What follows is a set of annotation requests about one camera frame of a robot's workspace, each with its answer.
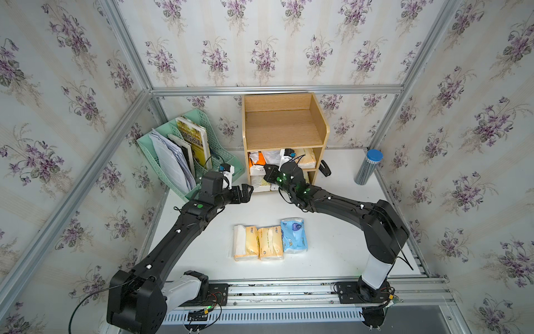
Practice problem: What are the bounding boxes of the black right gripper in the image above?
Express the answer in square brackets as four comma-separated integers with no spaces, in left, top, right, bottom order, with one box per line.
[261,162,295,200]

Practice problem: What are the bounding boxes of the orange tissue pack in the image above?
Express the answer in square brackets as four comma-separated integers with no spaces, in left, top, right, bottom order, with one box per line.
[248,151,266,168]

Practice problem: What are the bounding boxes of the yellow tissue pack with tissue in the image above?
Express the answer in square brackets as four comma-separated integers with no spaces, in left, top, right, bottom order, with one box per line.
[232,225,259,262]

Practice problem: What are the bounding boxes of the blue tissue pack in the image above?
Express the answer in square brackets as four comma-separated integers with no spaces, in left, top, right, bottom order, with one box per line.
[280,217,308,254]

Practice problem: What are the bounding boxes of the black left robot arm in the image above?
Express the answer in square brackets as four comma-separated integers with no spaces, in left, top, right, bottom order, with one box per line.
[107,171,254,333]

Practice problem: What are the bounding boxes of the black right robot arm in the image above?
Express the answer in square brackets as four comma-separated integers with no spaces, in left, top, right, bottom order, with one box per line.
[264,161,410,294]

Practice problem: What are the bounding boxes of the beige tissue pack middle shelf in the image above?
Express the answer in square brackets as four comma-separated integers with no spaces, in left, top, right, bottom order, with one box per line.
[295,148,317,169]

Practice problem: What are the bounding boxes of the purple tissue pack middle shelf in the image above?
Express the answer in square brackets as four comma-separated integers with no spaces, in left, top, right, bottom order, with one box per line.
[261,150,283,166]

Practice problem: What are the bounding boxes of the yellow-green tissue pack left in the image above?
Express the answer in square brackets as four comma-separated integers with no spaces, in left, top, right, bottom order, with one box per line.
[250,176,271,193]

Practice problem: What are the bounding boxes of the wooden shelf unit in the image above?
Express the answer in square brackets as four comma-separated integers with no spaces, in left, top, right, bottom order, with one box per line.
[242,93,330,184]

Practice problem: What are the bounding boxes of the mint green desk organizer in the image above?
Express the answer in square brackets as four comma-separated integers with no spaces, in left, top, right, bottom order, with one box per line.
[137,109,245,200]

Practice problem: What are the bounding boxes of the white papers in organizer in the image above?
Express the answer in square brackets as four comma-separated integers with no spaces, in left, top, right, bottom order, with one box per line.
[150,129,196,193]

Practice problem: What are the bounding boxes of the yellow book in organizer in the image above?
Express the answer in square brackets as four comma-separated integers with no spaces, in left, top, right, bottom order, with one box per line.
[175,116,212,170]

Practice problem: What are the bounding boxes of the clear pencil tube blue lid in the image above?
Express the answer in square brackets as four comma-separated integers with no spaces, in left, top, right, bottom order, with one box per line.
[355,149,384,185]

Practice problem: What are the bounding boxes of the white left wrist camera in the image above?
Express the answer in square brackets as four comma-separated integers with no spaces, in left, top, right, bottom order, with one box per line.
[218,163,235,189]

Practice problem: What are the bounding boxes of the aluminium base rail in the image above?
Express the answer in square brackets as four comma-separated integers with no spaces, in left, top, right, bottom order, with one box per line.
[164,276,456,326]

